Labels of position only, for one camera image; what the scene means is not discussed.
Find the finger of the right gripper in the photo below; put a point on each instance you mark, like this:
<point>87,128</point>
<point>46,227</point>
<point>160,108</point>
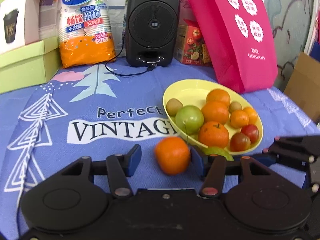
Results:
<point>300,153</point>

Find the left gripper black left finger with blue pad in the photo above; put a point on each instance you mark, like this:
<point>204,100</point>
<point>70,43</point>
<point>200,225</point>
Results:
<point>119,168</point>

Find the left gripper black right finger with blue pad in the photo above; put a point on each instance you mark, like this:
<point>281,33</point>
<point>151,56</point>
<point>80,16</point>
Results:
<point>211,169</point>

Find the green guava fruit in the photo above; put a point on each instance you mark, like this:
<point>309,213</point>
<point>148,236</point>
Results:
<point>218,151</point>

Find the large orange with stem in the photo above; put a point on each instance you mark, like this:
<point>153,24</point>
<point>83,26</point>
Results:
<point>212,134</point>

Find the red tomato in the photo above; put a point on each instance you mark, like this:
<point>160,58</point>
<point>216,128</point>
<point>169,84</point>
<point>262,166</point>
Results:
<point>239,142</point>
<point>252,132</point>

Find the large green tomato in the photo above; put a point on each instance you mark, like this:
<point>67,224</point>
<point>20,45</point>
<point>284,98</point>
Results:
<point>189,119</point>

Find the small mandarin orange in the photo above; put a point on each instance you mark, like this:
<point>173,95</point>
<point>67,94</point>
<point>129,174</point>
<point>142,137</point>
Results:
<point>238,119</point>

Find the small yellow orange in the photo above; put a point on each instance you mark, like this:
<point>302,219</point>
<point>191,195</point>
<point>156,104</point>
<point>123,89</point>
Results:
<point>252,114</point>

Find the small brown kiwi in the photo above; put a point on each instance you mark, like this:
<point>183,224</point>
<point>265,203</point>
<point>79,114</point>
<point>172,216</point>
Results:
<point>235,106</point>
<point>173,106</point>

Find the blue printed tablecloth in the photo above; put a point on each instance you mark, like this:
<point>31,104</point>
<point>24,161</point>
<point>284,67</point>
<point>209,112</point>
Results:
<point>55,140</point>

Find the brown cardboard box on floor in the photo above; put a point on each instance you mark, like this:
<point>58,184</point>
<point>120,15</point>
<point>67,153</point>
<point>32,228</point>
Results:
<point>303,86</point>

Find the yellow plastic plate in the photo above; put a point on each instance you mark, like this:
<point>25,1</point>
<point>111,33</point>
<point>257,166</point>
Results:
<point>194,92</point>

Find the red tomato cracker box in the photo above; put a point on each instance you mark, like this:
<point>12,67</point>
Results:
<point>190,47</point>

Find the light green shoe box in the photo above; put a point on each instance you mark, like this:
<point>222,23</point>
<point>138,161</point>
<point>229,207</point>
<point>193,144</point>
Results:
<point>30,65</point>

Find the orange paper cup package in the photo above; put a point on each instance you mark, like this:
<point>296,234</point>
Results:
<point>85,35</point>

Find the pink tote bag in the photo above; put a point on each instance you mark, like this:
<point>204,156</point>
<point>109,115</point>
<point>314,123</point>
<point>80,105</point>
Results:
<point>240,43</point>

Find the black speaker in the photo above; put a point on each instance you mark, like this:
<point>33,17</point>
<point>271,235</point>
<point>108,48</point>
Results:
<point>151,31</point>

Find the white coffee cup box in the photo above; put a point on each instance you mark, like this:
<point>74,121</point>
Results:
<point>19,23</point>

